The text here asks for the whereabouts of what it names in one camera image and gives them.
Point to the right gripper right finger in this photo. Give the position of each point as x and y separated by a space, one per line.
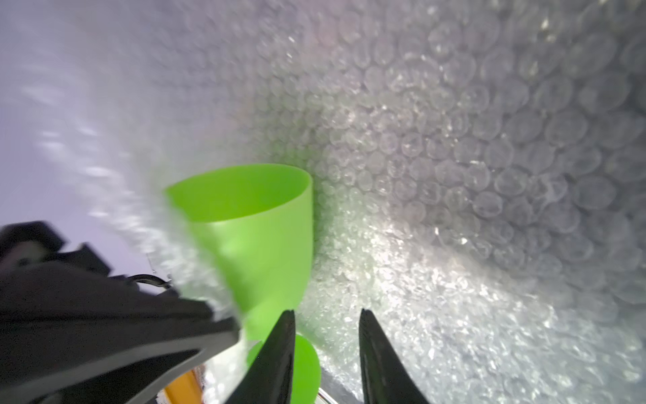
384 378

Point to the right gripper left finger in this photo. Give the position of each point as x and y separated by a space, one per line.
269 380

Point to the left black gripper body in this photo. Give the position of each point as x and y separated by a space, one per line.
73 333

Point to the green plastic wine glass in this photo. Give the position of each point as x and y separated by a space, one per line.
255 222

